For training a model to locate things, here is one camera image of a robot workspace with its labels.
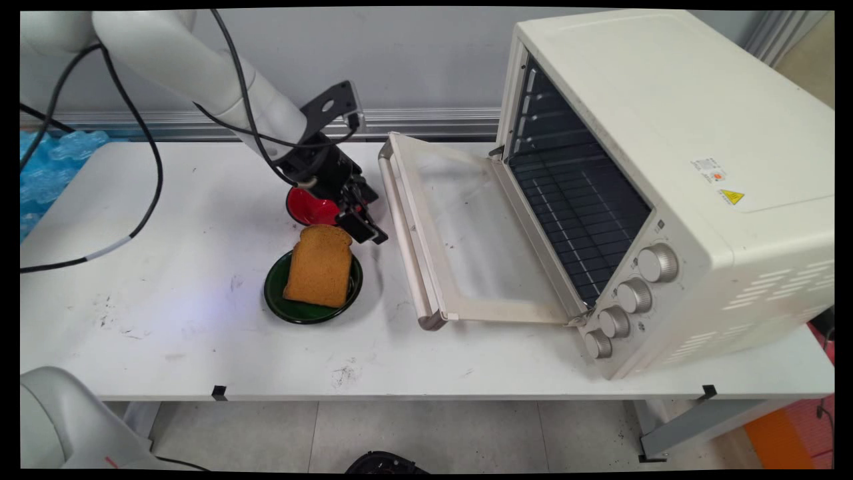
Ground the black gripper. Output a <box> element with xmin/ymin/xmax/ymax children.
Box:
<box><xmin>287</xmin><ymin>143</ymin><xmax>390</xmax><ymax>245</ymax></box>

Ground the cream glass oven door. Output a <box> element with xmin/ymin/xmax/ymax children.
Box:
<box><xmin>378</xmin><ymin>132</ymin><xmax>591</xmax><ymax>332</ymax></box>

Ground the white rounded robot base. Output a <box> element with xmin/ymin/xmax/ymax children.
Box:
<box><xmin>20</xmin><ymin>365</ymin><xmax>167</xmax><ymax>471</ymax></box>

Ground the red bowl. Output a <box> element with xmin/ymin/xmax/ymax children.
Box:
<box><xmin>286</xmin><ymin>187</ymin><xmax>345</xmax><ymax>227</ymax></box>

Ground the brown toast slice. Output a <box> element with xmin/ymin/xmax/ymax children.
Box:
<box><xmin>283</xmin><ymin>224</ymin><xmax>354</xmax><ymax>309</ymax></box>

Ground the dark green plate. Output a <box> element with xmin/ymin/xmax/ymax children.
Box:
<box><xmin>264</xmin><ymin>250</ymin><xmax>365</xmax><ymax>325</ymax></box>

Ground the black round floor object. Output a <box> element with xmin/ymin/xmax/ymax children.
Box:
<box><xmin>345</xmin><ymin>451</ymin><xmax>428</xmax><ymax>474</ymax></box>

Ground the silver oven knob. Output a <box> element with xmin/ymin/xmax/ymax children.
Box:
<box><xmin>637</xmin><ymin>243</ymin><xmax>679</xmax><ymax>283</ymax></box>
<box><xmin>584</xmin><ymin>329</ymin><xmax>613</xmax><ymax>360</ymax></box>
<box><xmin>598</xmin><ymin>305</ymin><xmax>631</xmax><ymax>339</ymax></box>
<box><xmin>615</xmin><ymin>278</ymin><xmax>653</xmax><ymax>314</ymax></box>

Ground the blue plastic bag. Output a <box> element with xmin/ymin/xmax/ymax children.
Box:
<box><xmin>20</xmin><ymin>130</ymin><xmax>111</xmax><ymax>242</ymax></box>

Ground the cream toaster oven body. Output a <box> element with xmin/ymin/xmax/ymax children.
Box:
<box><xmin>496</xmin><ymin>8</ymin><xmax>835</xmax><ymax>381</ymax></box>

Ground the white label sticker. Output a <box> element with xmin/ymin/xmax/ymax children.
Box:
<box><xmin>690</xmin><ymin>157</ymin><xmax>727</xmax><ymax>183</ymax></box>

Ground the grey table leg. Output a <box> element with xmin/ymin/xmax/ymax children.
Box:
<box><xmin>636</xmin><ymin>399</ymin><xmax>800</xmax><ymax>463</ymax></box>

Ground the aluminium wall rail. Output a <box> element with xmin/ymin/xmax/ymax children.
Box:
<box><xmin>20</xmin><ymin>108</ymin><xmax>502</xmax><ymax>142</ymax></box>

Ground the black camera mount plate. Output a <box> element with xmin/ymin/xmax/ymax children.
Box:
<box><xmin>299</xmin><ymin>80</ymin><xmax>365</xmax><ymax>145</ymax></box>

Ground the thin black camera cable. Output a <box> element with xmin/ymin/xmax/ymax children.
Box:
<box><xmin>193</xmin><ymin>10</ymin><xmax>364</xmax><ymax>187</ymax></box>

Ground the dark wire oven rack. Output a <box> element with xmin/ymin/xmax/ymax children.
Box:
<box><xmin>510</xmin><ymin>143</ymin><xmax>652</xmax><ymax>309</ymax></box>

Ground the black cable with white tape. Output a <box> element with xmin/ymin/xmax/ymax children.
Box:
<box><xmin>20</xmin><ymin>43</ymin><xmax>165</xmax><ymax>274</ymax></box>

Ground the black floor cable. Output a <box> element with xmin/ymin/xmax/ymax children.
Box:
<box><xmin>155</xmin><ymin>455</ymin><xmax>211</xmax><ymax>473</ymax></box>

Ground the grey ribbed post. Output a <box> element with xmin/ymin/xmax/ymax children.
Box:
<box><xmin>743</xmin><ymin>10</ymin><xmax>811</xmax><ymax>67</ymax></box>

